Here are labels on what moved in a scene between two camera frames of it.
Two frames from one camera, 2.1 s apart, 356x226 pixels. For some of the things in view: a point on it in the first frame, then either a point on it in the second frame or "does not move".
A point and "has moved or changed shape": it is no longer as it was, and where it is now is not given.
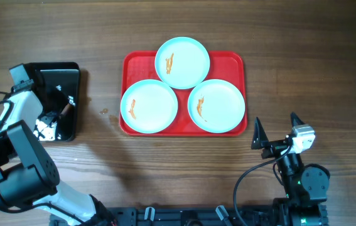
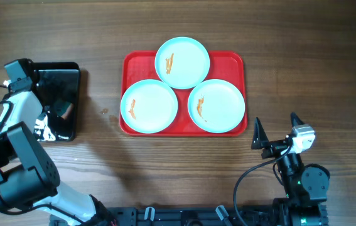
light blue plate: (216, 106) does not move
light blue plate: (149, 106) does not move
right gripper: (278, 146) does not move
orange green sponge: (66, 109) has moved or changed shape
